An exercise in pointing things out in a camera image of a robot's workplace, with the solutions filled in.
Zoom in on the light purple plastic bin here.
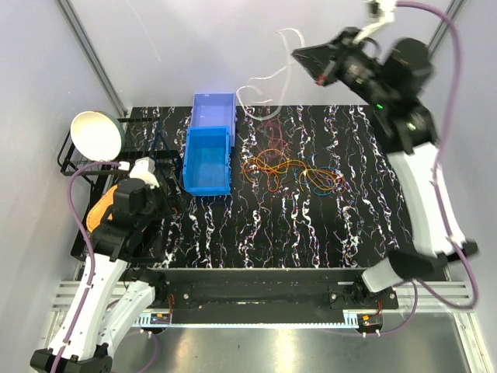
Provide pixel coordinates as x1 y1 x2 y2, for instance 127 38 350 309
190 93 237 148

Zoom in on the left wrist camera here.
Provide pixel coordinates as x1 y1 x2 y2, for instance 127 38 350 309
118 157 160 189

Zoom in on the blue plastic bin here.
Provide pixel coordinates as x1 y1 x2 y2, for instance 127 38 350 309
182 126 231 197

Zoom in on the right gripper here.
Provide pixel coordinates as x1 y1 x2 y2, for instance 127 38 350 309
290 27 391 110

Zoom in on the yellow cable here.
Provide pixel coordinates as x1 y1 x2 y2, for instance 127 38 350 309
267 153 339 187

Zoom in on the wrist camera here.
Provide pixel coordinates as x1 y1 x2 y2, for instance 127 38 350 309
118 157 160 189
353 0 398 42

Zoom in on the orange woven basket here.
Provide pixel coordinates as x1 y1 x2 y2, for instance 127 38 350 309
86 184 117 233

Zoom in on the black wire dish rack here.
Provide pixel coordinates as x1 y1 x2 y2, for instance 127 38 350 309
57 115 186 265

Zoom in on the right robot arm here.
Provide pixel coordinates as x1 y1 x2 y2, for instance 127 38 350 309
291 27 478 309

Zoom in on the aluminium frame rail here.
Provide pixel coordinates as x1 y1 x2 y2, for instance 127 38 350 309
52 281 482 331

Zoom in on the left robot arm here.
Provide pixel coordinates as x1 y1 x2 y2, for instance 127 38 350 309
30 178 168 372

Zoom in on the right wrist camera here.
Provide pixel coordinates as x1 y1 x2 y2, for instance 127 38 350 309
353 0 398 42

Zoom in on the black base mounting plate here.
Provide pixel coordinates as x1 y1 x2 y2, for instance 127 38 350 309
123 267 401 326

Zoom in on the white bowl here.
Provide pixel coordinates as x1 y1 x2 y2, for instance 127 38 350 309
70 111 125 162

